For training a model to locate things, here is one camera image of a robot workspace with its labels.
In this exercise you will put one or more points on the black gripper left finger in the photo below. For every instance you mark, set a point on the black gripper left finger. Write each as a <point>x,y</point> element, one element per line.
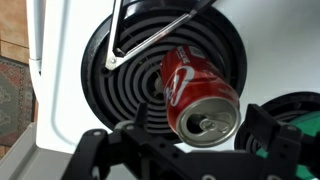
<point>90,150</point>

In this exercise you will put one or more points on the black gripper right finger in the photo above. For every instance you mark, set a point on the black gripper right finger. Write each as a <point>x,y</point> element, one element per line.
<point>293,150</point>

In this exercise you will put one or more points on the red coke can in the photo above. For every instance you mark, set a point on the red coke can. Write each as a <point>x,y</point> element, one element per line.
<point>196,90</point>

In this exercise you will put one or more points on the green round burner cover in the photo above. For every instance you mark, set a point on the green round burner cover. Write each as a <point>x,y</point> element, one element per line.
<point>310,121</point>

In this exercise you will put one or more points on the small black coil burner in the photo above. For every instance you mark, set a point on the small black coil burner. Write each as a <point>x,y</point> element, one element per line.
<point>283,106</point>

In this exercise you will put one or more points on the large black coil burner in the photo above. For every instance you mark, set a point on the large black coil burner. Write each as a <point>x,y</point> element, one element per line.
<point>133,83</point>

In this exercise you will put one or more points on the patterned floor rug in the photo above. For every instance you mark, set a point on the patterned floor rug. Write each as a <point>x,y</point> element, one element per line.
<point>13,100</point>

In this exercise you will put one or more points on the white electric stove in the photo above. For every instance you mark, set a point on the white electric stove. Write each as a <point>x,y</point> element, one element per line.
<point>283,50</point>

